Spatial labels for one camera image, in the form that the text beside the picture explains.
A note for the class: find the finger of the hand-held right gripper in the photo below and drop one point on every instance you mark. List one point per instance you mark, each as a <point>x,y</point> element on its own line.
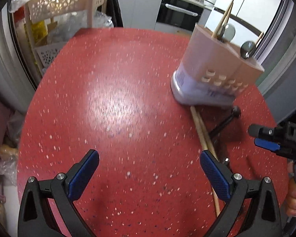
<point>266,144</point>
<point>259,130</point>

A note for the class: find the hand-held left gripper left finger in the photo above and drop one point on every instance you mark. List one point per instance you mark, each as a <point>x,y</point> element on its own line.
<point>83,175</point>

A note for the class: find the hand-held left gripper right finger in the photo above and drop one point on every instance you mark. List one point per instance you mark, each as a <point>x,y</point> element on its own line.
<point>214,177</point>

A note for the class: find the person's right hand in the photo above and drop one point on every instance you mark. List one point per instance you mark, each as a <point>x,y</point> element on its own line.
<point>293,198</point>

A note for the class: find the yellow oil bottle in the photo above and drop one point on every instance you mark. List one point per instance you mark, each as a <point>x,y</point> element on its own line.
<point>39,29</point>

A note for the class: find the black hanging jacket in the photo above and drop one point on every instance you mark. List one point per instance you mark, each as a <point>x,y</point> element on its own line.
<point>114,7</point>

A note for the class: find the grey kitchen base cabinet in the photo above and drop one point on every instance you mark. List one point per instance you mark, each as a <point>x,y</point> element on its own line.
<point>138,7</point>

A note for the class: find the black built-in oven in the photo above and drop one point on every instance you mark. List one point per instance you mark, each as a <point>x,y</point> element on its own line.
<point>177,12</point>

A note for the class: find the clear plastic bag with contents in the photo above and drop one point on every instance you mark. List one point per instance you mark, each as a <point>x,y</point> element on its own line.
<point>11,153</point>

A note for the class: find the beige plastic utensil holder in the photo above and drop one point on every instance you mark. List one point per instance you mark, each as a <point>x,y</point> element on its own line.
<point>212,59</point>

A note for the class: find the beige plastic storage cart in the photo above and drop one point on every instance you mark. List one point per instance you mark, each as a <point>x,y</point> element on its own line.
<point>51,6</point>

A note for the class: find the clear plastic bag bundle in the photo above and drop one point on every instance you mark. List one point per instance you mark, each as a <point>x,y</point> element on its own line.
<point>71,27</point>

